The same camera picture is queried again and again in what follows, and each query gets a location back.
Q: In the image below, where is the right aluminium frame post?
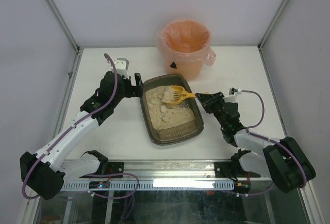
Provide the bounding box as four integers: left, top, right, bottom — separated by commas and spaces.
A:
258, 0, 290, 51

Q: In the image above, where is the grey plastic litter box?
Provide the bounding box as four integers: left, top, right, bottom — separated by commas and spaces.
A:
140, 74, 204, 145

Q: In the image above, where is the white slotted cable duct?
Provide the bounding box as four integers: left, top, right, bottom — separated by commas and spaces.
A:
61, 179, 234, 192

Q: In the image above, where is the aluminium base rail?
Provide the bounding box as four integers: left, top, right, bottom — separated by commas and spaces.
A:
61, 159, 248, 183

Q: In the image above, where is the orange trash bin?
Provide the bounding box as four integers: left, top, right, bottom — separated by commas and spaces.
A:
162, 53, 208, 81

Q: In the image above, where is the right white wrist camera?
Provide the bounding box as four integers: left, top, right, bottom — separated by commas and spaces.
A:
223, 88, 242, 102

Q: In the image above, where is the pink plastic bin liner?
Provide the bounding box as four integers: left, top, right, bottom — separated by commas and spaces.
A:
157, 20, 216, 66

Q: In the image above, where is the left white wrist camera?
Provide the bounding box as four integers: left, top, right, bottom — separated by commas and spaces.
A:
112, 58, 129, 78

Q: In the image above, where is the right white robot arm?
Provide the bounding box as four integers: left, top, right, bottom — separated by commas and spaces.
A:
195, 88, 316, 193

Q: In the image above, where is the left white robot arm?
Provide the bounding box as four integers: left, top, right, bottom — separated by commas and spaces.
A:
20, 71, 143, 200

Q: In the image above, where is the left aluminium frame post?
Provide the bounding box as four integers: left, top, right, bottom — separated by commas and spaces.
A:
32, 0, 81, 52

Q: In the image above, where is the yellow litter scoop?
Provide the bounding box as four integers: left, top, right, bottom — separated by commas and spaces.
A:
161, 85, 196, 105

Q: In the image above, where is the beige cat litter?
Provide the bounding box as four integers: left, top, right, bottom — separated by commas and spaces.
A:
145, 85, 195, 130

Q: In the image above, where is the aluminium frame post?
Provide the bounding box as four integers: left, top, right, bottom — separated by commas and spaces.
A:
258, 0, 290, 51
32, 0, 81, 52

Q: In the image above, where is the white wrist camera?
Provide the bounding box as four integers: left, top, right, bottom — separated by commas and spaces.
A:
223, 88, 242, 102
112, 58, 129, 78

